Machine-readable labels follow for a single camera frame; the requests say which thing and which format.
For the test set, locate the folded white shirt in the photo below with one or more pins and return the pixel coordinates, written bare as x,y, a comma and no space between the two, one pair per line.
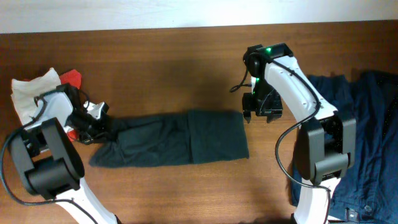
23,93

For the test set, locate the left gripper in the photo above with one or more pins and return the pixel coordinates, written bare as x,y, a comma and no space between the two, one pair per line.
94,128

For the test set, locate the folded red shirt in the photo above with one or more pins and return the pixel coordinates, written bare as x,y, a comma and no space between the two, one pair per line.
72,77

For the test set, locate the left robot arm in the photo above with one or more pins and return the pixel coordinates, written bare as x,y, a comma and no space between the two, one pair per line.
46,160

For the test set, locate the black t-shirt white lettering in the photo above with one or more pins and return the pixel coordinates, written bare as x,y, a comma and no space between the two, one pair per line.
174,139

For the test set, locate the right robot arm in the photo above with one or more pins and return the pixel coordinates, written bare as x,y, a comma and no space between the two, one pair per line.
325,145

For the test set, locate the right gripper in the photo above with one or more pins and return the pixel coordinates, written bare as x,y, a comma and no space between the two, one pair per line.
262,109

